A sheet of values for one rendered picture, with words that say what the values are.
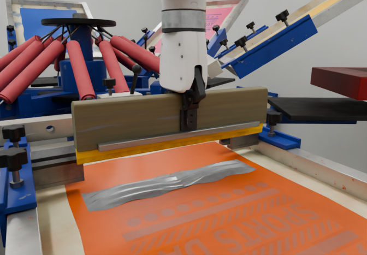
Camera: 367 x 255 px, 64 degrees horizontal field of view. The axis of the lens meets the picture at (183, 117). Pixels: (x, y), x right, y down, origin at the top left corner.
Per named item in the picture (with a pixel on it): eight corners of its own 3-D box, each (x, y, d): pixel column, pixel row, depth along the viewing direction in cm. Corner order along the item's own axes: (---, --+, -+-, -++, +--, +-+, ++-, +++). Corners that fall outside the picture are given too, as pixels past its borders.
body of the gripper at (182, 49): (151, 24, 53) (153, 87, 56) (177, 21, 44) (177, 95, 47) (188, 26, 56) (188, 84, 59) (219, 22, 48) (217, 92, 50)
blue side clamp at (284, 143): (299, 166, 70) (301, 138, 69) (283, 171, 68) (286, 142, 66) (223, 134, 96) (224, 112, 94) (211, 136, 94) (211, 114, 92)
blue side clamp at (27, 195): (41, 237, 45) (36, 196, 43) (3, 248, 42) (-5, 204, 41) (33, 167, 70) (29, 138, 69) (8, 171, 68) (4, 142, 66)
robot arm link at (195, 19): (151, 13, 53) (151, 30, 53) (173, 8, 45) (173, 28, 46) (188, 15, 56) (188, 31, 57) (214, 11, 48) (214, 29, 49)
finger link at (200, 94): (185, 52, 50) (177, 78, 53) (205, 82, 45) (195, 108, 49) (191, 52, 50) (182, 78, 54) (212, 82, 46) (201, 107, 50)
